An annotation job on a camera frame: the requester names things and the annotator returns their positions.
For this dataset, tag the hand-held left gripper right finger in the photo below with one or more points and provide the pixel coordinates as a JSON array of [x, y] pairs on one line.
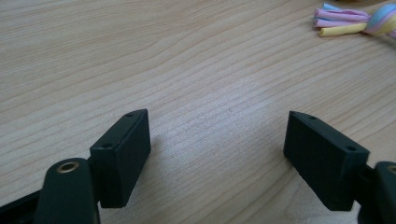
[[323, 168]]

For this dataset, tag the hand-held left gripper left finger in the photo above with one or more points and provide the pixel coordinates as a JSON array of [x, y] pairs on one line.
[[123, 165]]

